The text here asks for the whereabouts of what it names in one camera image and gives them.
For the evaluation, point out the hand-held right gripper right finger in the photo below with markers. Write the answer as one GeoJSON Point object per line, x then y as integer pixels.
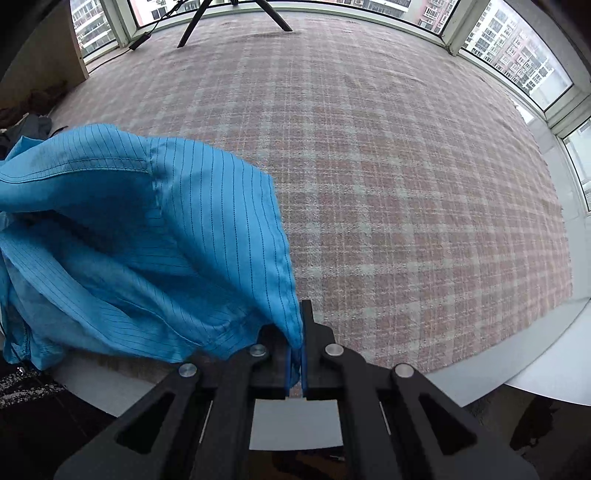
{"type": "Point", "coordinates": [305, 374]}

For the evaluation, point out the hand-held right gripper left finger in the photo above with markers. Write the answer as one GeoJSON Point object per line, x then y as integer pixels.
{"type": "Point", "coordinates": [290, 374]}

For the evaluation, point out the blue striped work garment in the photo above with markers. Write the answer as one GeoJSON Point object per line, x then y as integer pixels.
{"type": "Point", "coordinates": [138, 207]}

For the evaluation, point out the pink plaid cloth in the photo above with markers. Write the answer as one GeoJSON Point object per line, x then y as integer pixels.
{"type": "Point", "coordinates": [392, 207]}

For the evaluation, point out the black speckled clothing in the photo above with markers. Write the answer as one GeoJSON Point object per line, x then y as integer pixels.
{"type": "Point", "coordinates": [23, 387]}

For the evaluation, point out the dark grey cloth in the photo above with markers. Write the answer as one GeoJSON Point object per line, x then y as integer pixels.
{"type": "Point", "coordinates": [32, 127]}

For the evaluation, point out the black tripod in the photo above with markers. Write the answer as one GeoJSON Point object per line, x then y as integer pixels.
{"type": "Point", "coordinates": [193, 25]}

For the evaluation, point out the brown cloth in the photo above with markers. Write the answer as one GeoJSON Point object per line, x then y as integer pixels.
{"type": "Point", "coordinates": [41, 99]}

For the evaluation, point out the wooden cabinet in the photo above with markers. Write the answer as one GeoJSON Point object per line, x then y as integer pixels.
{"type": "Point", "coordinates": [51, 55]}

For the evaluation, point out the white window frame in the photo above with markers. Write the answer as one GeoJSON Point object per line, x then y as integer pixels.
{"type": "Point", "coordinates": [455, 37]}

